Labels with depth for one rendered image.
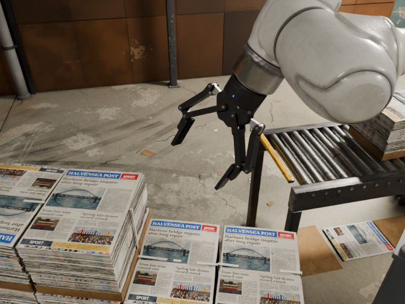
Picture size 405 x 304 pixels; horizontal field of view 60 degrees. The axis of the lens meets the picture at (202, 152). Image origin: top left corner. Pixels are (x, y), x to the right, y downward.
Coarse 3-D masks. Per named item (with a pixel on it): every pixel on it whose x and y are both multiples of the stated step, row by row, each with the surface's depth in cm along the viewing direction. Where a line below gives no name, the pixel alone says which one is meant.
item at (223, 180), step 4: (232, 164) 68; (228, 168) 69; (232, 168) 68; (228, 172) 69; (224, 176) 70; (220, 180) 71; (224, 180) 70; (220, 184) 71; (224, 184) 73; (216, 188) 71; (220, 188) 73
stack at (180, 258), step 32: (160, 224) 139; (192, 224) 139; (160, 256) 127; (192, 256) 127; (224, 256) 127; (256, 256) 127; (288, 256) 127; (0, 288) 116; (128, 288) 116; (160, 288) 116; (192, 288) 116; (224, 288) 116; (256, 288) 116; (288, 288) 116
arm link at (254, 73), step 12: (240, 60) 60; (252, 60) 58; (264, 60) 57; (240, 72) 60; (252, 72) 59; (264, 72) 58; (276, 72) 58; (252, 84) 59; (264, 84) 59; (276, 84) 60
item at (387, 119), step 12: (396, 108) 176; (372, 120) 179; (384, 120) 172; (396, 120) 166; (360, 132) 189; (372, 132) 180; (384, 132) 172; (396, 132) 169; (372, 144) 182; (384, 144) 173; (396, 144) 174
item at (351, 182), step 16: (368, 176) 169; (384, 176) 169; (400, 176) 169; (304, 192) 160; (320, 192) 162; (336, 192) 164; (352, 192) 167; (368, 192) 170; (384, 192) 172; (400, 192) 175; (304, 208) 166
